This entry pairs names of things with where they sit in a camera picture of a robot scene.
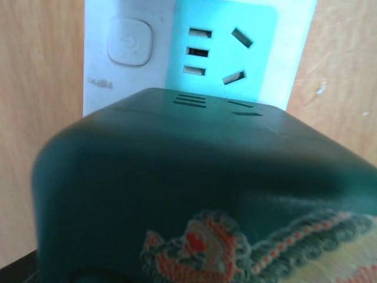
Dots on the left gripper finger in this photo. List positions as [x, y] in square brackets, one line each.
[23, 270]

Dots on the white power strip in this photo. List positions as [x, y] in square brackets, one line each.
[241, 50]

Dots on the dark green cube adapter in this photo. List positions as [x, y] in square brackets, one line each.
[168, 186]

